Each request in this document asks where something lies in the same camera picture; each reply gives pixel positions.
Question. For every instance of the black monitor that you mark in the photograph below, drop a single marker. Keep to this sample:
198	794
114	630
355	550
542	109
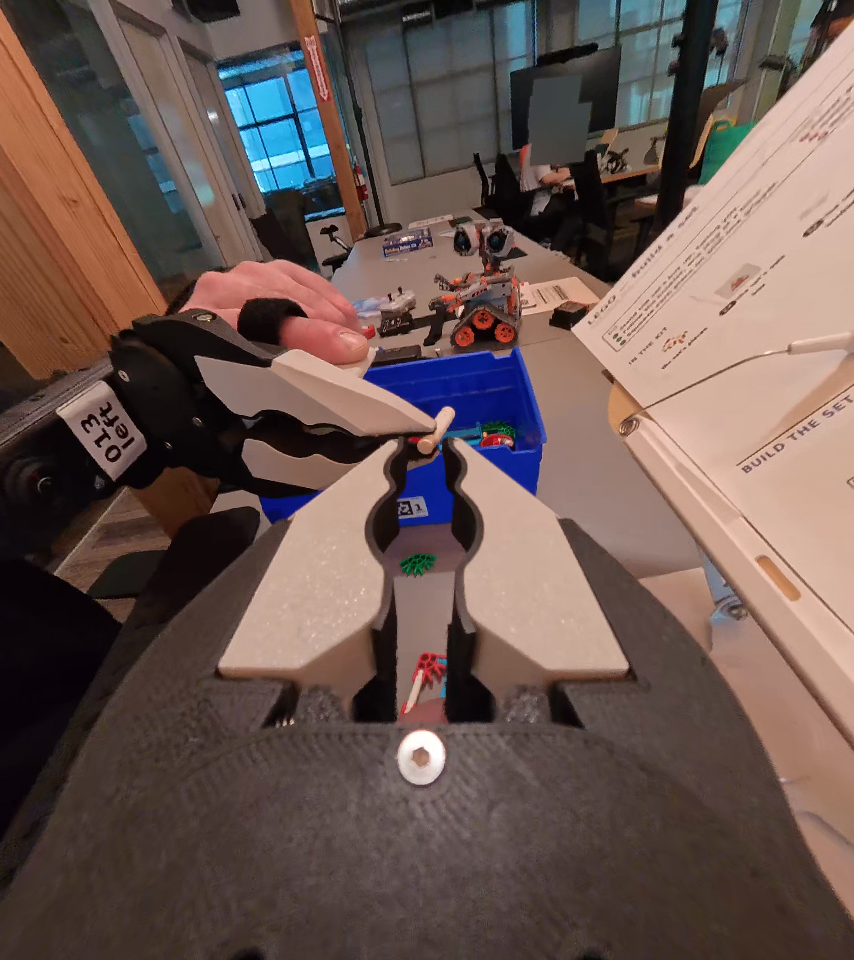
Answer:
607	82

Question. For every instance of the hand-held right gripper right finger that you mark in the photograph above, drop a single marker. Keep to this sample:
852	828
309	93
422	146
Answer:
539	592

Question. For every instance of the blue and white box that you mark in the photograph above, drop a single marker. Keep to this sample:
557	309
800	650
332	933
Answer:
408	244

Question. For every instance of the red banner sign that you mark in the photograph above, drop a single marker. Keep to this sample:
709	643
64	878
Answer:
319	71

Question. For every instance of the wooden post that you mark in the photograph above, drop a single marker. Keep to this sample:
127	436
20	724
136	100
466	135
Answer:
340	150

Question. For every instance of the person's left hand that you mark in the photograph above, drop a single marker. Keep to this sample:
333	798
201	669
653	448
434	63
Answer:
269	281

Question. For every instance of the black office chair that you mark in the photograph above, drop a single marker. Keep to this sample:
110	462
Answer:
288	225

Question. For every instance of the printed instruction sheet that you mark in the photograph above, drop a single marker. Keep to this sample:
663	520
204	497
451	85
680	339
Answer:
734	225

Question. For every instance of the small black box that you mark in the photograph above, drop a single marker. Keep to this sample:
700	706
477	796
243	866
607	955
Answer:
571	315

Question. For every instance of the green bag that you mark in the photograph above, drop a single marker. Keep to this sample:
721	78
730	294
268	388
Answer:
727	154

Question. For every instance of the white instruction board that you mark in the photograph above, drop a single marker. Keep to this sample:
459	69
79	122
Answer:
697	499

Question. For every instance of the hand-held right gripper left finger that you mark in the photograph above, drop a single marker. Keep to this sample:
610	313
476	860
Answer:
307	592

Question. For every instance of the wooden column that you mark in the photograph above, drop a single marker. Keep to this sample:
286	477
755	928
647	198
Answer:
36	187

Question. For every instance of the tracked toy robot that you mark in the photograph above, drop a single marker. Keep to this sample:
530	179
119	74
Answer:
487	300

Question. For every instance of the white toy rod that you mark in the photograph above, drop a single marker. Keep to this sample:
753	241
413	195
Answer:
436	431

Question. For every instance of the small grey toy model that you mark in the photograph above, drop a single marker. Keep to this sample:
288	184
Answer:
397	307

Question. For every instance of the blue plastic bin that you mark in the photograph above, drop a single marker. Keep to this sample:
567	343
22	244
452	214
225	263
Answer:
472	390

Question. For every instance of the green toy connector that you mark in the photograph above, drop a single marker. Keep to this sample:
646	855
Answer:
418	564

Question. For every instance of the colourful toy construction model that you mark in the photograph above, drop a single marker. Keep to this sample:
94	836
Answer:
427	667

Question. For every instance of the white paper sheet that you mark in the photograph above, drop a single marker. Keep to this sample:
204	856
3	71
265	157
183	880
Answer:
558	294

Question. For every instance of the black steel column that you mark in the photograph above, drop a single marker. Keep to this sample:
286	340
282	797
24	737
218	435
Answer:
686	112

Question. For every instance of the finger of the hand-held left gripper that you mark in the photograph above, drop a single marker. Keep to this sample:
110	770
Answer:
284	469
322	394

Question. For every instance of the red fire extinguisher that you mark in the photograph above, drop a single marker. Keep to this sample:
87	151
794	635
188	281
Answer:
359	181

